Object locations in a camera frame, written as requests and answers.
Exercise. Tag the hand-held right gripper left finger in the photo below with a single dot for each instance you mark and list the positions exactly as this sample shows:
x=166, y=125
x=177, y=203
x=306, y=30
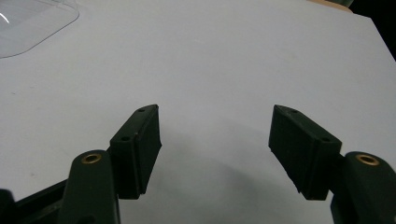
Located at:
x=134, y=155

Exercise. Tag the tan object at table edge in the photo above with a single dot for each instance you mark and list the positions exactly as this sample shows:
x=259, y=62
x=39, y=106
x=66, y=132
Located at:
x=333, y=4

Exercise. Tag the clear plastic container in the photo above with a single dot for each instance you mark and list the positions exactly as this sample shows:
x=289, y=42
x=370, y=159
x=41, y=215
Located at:
x=31, y=21

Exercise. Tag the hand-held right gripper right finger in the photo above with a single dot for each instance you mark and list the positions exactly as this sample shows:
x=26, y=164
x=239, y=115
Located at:
x=308, y=155

